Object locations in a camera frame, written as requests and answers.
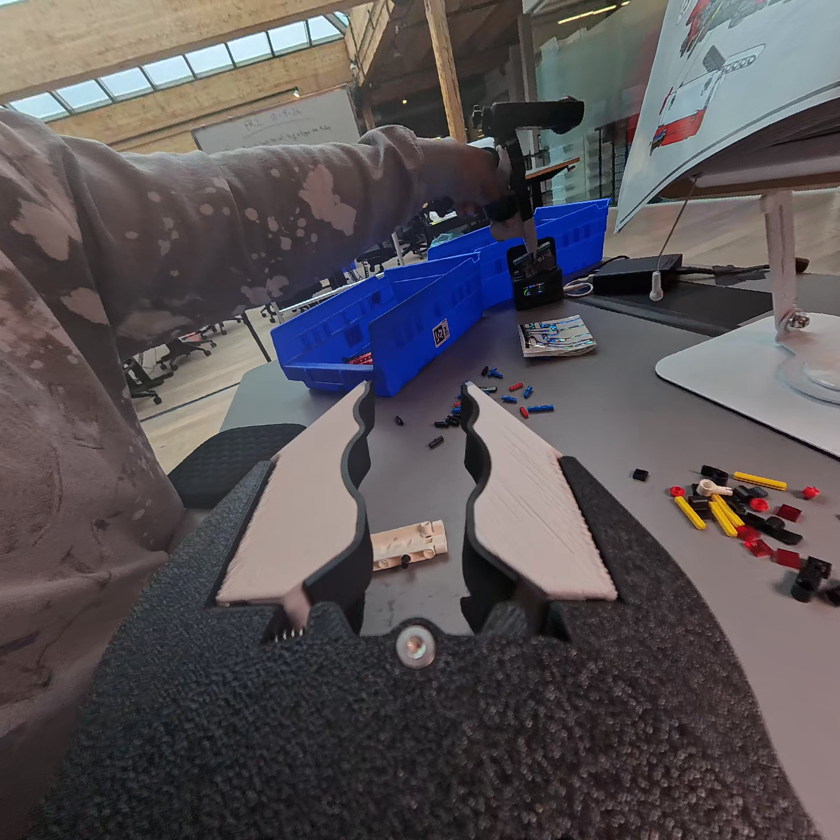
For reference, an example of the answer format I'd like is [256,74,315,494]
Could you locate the person's left hand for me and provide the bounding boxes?
[453,139,512,213]

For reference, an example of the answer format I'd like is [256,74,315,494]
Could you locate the black battery charger case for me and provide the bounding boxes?
[506,235,564,311]

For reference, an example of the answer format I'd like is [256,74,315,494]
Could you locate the white stand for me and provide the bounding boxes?
[655,174,840,461]

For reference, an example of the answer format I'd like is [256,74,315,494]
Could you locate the grey cable with white plug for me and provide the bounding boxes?
[649,193,690,302]

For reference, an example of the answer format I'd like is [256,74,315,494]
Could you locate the holographic sticker booklet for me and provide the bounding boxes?
[517,314,599,359]

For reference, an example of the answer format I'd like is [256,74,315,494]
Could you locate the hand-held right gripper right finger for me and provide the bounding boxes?
[459,382,619,609]

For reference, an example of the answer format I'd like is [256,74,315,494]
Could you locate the black office chair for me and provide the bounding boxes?
[157,321,218,372]
[124,357,165,405]

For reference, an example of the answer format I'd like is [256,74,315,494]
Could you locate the scattered small connector pins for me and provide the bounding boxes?
[393,364,556,451]

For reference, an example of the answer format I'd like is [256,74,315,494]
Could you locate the black desk mat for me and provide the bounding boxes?
[577,269,840,336]

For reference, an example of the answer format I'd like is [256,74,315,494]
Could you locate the black angled connector piece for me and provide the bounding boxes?
[790,556,835,604]

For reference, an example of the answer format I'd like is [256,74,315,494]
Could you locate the printed instruction sheet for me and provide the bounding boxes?
[613,0,840,235]

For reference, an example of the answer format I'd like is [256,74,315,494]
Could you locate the blue plastic bin with tag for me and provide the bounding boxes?
[270,256,485,399]

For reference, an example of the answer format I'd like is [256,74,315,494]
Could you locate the long black beam piece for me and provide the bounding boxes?
[744,514,803,547]

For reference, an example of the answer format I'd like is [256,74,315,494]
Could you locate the cream brick assembly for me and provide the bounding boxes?
[370,519,451,572]

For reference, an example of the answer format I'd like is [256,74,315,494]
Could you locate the grey desk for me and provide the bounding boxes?
[220,262,840,840]

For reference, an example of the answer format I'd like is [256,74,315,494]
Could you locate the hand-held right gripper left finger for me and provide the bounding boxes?
[215,381,376,629]

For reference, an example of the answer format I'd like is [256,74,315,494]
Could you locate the whiteboard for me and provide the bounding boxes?
[191,86,362,156]

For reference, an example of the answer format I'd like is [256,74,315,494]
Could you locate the black power adapter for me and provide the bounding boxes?
[590,252,684,297]

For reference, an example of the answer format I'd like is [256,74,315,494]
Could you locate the black adapter cable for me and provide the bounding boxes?
[679,259,812,277]

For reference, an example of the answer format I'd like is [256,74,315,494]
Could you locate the person's left forearm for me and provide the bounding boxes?
[217,125,475,311]

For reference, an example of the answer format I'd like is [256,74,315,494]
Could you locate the person's grey sweatshirt torso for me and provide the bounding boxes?
[0,108,224,840]

